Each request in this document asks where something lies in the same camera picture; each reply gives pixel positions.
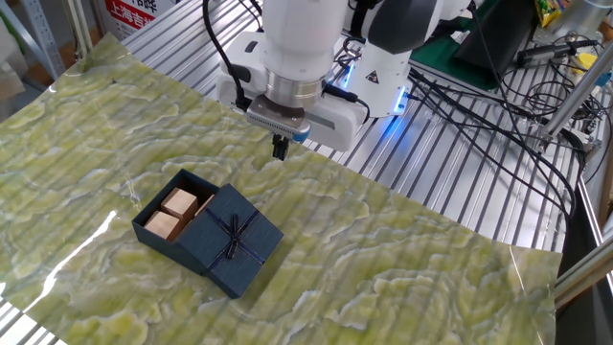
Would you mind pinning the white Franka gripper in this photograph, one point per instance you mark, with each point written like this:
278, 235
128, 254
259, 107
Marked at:
345, 130

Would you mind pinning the dark blue lid with bow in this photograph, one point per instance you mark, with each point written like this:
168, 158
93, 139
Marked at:
230, 239

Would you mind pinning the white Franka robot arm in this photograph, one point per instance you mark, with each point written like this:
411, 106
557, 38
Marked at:
301, 38

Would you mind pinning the dark blue gift box base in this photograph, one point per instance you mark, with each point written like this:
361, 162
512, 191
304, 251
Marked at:
158, 244

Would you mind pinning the black flat box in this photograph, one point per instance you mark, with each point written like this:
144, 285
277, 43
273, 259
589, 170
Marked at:
493, 33

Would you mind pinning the light wooden block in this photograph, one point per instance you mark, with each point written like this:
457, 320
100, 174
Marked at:
205, 205
179, 203
162, 225

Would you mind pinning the green marble pattern mat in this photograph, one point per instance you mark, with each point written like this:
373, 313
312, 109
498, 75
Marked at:
335, 249

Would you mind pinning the green cutting mat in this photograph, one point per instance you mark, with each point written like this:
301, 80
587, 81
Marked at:
431, 57

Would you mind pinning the red and white printed carton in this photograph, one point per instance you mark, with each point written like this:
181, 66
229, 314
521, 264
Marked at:
129, 14

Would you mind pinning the grey perforated shelf leg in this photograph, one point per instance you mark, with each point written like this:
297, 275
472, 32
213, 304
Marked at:
43, 38

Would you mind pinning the black cylindrical hand tool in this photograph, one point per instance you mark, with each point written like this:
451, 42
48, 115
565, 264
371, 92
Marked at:
546, 52

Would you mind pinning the colourful snack packet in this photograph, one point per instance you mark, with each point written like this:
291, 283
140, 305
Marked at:
550, 12

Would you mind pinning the slanted aluminium frame post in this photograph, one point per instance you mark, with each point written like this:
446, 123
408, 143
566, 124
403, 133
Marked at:
574, 96

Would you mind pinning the aluminium frame rail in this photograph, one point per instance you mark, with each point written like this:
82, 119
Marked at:
584, 275

